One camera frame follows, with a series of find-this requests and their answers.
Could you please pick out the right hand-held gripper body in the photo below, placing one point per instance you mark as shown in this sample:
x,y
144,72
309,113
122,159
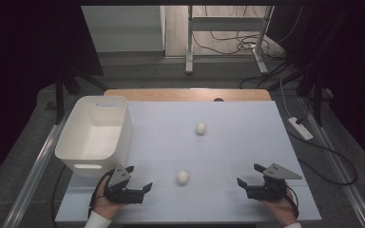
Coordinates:
x,y
275,172

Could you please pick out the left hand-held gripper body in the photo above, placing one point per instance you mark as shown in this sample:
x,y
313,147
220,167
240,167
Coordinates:
x,y
119,176

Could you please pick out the white egg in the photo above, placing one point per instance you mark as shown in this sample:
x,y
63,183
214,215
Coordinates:
x,y
200,128
182,177

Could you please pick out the white plastic bin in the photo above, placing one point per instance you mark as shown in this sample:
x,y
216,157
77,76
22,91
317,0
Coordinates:
x,y
98,139

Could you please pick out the person's left hand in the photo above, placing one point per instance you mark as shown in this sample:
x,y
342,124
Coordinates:
x,y
107,207

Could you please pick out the person's right hand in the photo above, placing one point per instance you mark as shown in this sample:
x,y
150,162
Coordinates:
x,y
279,209

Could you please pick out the white board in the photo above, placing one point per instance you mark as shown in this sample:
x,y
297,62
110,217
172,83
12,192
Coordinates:
x,y
221,152

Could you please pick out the white power strip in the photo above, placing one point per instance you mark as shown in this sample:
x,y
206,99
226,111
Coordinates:
x,y
301,129

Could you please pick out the wooden table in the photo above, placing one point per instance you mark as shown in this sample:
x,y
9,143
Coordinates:
x,y
171,94

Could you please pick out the black stand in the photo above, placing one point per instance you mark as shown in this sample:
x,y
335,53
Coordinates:
x,y
60,95
316,95

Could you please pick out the white cabinet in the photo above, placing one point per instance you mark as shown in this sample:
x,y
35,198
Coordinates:
x,y
123,28

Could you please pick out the aluminium rail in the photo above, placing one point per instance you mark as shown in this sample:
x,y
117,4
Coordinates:
x,y
34,177
342,171

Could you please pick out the white metal stand frame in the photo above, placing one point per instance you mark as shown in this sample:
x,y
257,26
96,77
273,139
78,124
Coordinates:
x,y
225,23

